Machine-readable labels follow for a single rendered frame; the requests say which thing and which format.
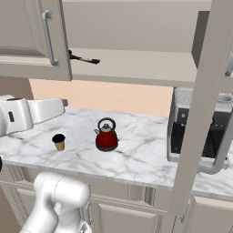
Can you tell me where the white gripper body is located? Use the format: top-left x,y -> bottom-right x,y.
27,96 -> 66,126

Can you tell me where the black pan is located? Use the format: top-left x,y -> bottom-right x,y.
67,49 -> 101,66

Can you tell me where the beige base cabinet door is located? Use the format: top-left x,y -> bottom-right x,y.
181,195 -> 233,233
90,194 -> 171,233
0,171 -> 42,233

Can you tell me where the tan paper cup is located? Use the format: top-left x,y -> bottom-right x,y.
51,133 -> 66,152

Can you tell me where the red kettle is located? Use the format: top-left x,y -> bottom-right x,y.
93,116 -> 120,153

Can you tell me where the silver coffee machine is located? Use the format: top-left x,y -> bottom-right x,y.
166,86 -> 233,167

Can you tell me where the grey cabinet door handle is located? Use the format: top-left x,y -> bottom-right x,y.
41,9 -> 60,67
198,56 -> 233,176

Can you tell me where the beige wall cabinet door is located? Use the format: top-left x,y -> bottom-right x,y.
0,0 -> 74,82
167,0 -> 233,218

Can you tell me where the beige wall cabinet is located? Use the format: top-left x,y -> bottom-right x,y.
61,0 -> 233,93

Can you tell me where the grey base cabinet handle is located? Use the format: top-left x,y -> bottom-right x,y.
180,202 -> 191,225
85,200 -> 94,226

